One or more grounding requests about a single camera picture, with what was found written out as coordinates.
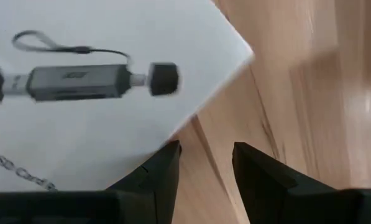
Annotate white card reader box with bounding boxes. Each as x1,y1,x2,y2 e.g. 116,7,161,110
0,0,255,193

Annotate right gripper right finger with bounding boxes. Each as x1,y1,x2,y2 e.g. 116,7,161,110
232,142,371,224

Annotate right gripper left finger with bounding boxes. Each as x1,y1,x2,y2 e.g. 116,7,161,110
0,139,183,224

